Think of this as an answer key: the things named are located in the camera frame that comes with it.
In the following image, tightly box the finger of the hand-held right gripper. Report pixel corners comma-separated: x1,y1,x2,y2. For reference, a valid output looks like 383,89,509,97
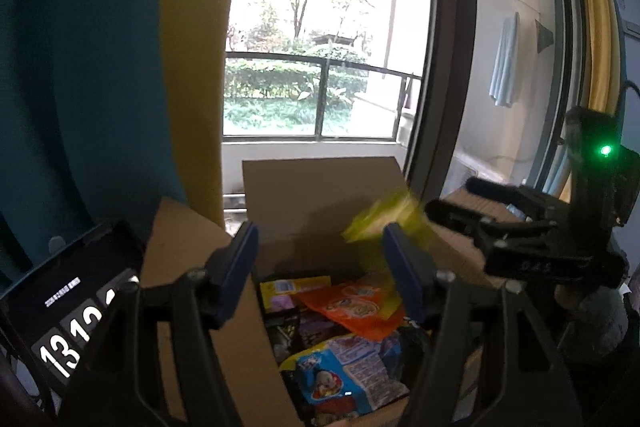
465,177,546,218
424,199,531,248

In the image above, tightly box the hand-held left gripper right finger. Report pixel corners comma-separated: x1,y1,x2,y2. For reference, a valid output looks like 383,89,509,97
381,222,586,427

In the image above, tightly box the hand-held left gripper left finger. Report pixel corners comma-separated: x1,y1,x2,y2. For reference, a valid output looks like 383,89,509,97
59,221,261,427

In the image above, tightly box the yellow snack bag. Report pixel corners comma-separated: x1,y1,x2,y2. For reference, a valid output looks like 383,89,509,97
342,192,431,244

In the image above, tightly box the cardboard box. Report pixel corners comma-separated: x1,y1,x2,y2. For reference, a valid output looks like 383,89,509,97
140,156,531,427

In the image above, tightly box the person's right forearm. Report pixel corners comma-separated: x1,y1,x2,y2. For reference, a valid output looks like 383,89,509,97
565,289,631,360

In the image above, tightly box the person's right hand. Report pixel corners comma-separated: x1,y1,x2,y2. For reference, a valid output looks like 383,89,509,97
554,283,583,310

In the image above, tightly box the yellow purple snack box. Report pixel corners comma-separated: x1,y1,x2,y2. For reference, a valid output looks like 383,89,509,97
260,276,332,314

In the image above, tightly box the orange snack packet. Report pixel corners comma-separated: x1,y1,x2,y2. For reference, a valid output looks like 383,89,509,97
299,282,407,342

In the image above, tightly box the blue cartoon snack packet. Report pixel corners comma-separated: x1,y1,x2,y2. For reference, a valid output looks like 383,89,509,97
279,336,412,419

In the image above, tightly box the hanging white towel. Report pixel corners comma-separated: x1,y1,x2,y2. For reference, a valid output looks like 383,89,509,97
489,13,521,108

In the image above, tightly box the yellow curtain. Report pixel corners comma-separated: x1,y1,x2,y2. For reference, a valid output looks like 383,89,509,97
160,0,251,233
560,0,623,202

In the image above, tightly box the black tablet with clock display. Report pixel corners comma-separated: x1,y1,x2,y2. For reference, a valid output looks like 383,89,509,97
0,219,146,395

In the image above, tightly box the dark hanging cloth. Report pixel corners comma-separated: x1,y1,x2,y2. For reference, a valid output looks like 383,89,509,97
535,19,555,52

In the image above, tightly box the black balcony railing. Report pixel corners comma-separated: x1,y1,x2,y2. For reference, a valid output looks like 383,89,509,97
225,51,423,140

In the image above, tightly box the person's dark clothing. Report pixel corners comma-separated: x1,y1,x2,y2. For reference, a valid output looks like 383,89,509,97
575,347,640,427

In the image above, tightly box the teal curtain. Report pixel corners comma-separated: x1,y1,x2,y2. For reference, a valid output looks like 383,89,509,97
0,0,186,288

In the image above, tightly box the dark sliding door frame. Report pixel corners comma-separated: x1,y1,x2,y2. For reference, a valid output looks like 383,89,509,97
525,0,586,198
405,0,476,208

